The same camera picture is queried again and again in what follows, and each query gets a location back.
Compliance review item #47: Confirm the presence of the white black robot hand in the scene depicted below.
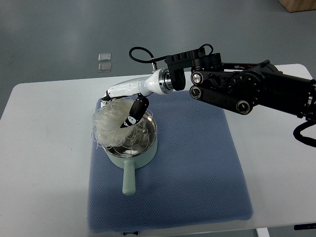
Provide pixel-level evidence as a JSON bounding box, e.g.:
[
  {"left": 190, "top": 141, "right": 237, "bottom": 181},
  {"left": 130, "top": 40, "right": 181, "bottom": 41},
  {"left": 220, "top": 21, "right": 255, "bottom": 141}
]
[{"left": 102, "top": 69, "right": 173, "bottom": 128}]

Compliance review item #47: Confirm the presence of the white vermicelli bundle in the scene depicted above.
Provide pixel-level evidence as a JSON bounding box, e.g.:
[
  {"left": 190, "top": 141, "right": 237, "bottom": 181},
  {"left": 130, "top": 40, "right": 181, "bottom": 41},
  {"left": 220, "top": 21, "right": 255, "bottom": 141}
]
[{"left": 92, "top": 98, "right": 139, "bottom": 148}]

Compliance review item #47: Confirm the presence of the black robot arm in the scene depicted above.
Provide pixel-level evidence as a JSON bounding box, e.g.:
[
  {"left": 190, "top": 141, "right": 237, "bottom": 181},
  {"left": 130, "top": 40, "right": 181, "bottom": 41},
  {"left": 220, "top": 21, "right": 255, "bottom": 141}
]
[{"left": 165, "top": 46, "right": 316, "bottom": 121}]

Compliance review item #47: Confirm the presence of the mint green steel pot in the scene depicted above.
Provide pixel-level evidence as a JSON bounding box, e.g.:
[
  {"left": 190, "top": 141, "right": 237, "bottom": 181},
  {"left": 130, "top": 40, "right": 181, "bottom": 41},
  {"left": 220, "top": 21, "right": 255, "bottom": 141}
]
[{"left": 104, "top": 112, "right": 158, "bottom": 196}]

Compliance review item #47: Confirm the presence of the upper floor plate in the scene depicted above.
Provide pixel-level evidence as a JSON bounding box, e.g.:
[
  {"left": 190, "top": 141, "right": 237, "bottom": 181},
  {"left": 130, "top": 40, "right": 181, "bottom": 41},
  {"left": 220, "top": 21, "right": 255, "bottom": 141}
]
[{"left": 98, "top": 52, "right": 111, "bottom": 62}]

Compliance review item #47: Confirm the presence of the blue textured mat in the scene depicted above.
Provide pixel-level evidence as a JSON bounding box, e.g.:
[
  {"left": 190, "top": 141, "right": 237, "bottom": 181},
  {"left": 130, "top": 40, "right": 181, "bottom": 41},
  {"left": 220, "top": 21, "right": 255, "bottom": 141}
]
[{"left": 87, "top": 91, "right": 253, "bottom": 234}]

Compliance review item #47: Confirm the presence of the wooden box corner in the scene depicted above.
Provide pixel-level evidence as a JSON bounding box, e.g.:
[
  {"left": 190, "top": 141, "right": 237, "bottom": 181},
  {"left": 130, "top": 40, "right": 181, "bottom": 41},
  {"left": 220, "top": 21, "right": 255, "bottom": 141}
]
[{"left": 279, "top": 0, "right": 316, "bottom": 13}]

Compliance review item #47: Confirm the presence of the white table leg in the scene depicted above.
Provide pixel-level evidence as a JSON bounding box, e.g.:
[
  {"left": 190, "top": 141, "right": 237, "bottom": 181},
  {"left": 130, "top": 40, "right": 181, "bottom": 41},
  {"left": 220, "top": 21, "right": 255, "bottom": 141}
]
[{"left": 256, "top": 228, "right": 270, "bottom": 237}]

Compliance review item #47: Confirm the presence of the black bar under table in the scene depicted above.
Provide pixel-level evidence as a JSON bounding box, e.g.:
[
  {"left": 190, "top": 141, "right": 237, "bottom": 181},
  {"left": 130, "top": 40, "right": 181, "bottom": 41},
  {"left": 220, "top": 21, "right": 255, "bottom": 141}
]
[{"left": 294, "top": 223, "right": 316, "bottom": 231}]

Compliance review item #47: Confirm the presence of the wire steamer rack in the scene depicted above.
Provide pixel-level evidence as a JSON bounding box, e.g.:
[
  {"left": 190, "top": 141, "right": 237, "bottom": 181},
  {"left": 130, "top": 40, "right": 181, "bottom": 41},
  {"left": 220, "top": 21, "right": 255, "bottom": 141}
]
[{"left": 109, "top": 117, "right": 157, "bottom": 157}]

